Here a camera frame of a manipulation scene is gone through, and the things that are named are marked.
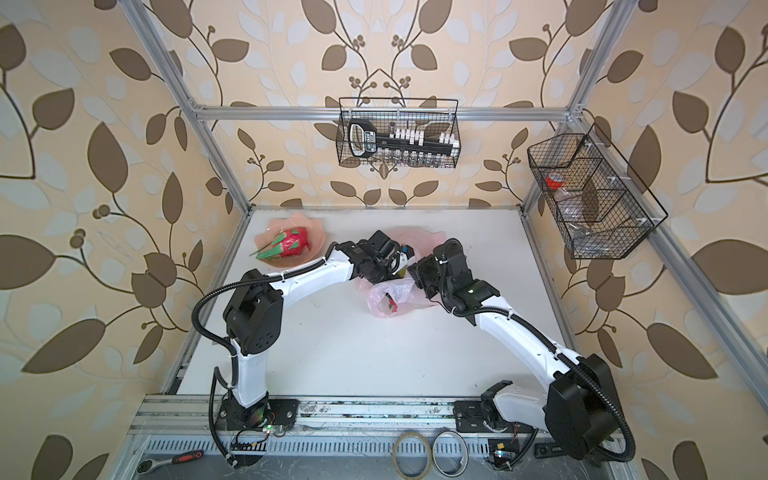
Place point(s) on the red capped plastic bottle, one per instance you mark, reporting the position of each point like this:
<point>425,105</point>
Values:
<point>570,205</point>

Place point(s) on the red handled ratchet wrench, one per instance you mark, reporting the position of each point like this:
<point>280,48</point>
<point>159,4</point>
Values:
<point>149,465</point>

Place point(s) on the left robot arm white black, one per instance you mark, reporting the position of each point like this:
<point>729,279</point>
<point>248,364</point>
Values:
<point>253,315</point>

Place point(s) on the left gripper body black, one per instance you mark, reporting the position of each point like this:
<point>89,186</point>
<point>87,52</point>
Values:
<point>383,272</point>

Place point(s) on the tape roll right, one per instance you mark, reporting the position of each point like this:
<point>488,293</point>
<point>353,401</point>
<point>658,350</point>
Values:
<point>450,454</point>

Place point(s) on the red dragon fruit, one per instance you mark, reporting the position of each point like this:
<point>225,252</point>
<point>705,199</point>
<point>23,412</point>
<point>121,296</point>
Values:
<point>287,243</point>

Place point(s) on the tape roll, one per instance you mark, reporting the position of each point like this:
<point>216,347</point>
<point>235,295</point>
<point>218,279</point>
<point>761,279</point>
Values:
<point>450,454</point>
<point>408,446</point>

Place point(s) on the aluminium frame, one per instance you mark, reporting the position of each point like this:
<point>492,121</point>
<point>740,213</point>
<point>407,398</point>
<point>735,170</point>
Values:
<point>743,353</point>

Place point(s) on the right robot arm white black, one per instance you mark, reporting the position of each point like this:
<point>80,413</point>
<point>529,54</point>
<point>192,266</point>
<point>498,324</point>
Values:
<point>579,407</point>

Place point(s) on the pink plastic bag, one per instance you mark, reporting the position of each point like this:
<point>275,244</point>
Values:
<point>401,296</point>

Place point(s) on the pink fruit plate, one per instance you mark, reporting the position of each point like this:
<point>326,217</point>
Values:
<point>317,239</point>

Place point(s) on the black wire basket right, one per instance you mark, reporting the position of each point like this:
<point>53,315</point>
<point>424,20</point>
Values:
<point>622,209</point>

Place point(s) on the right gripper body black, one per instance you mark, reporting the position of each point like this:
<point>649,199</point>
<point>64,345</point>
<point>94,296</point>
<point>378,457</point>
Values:
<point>427,276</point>

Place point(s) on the black wire basket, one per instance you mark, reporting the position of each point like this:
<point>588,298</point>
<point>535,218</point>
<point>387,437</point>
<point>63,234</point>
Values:
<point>432,114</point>
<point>622,209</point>

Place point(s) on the tape roll left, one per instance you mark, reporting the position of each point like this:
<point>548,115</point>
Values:
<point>408,446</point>

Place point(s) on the black socket tool set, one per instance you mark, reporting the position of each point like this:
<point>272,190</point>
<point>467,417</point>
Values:
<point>365,141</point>

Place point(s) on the black wire basket centre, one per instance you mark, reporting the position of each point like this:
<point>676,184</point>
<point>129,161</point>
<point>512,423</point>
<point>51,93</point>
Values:
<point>432,114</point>

